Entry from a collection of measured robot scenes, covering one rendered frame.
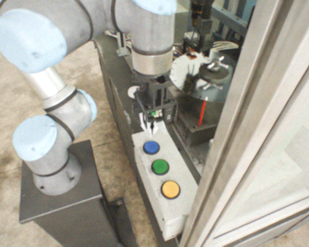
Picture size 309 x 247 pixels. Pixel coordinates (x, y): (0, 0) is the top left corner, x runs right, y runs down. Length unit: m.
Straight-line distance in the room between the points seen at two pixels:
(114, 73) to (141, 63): 0.82
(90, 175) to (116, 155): 0.97
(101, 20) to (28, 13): 0.11
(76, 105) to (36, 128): 0.13
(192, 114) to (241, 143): 0.60
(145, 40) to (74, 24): 0.11
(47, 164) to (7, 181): 1.24
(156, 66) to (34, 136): 0.39
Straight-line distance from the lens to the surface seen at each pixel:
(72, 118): 0.68
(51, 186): 0.75
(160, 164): 0.58
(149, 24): 0.35
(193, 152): 0.80
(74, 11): 0.35
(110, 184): 1.61
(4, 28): 0.31
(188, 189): 0.57
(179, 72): 0.83
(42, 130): 0.64
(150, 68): 0.39
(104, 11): 0.39
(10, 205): 1.79
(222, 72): 0.84
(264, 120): 0.19
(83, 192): 0.76
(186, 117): 0.79
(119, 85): 1.11
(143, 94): 0.46
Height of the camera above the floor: 1.40
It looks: 47 degrees down
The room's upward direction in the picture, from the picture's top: straight up
